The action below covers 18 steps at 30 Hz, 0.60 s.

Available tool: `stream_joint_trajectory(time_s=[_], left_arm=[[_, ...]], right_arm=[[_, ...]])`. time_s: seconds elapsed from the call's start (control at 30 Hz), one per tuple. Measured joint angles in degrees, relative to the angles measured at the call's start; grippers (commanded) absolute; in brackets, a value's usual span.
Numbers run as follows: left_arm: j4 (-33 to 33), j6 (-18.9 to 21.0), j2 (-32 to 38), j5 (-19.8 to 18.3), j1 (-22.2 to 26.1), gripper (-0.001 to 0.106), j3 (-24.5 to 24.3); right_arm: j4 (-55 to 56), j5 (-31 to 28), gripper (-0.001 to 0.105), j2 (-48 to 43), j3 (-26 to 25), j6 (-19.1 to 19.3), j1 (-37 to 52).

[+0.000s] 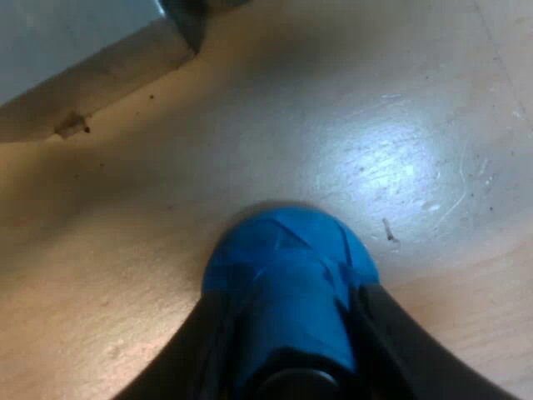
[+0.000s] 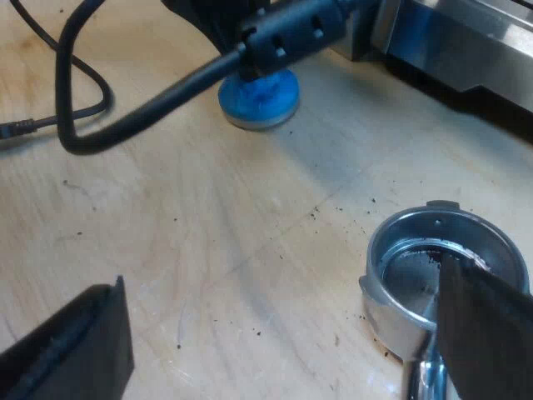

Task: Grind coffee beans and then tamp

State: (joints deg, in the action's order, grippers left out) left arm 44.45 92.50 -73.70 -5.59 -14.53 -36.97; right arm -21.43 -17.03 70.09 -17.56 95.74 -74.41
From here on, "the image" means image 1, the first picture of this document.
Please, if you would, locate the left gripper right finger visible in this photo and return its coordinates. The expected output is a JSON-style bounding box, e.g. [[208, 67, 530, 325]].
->
[[345, 281, 507, 400]]

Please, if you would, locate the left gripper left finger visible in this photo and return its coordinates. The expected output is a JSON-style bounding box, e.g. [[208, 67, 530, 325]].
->
[[117, 287, 267, 400]]

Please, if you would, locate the bright blue tamper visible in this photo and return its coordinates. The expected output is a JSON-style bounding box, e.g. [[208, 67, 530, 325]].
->
[[202, 207, 381, 400]]

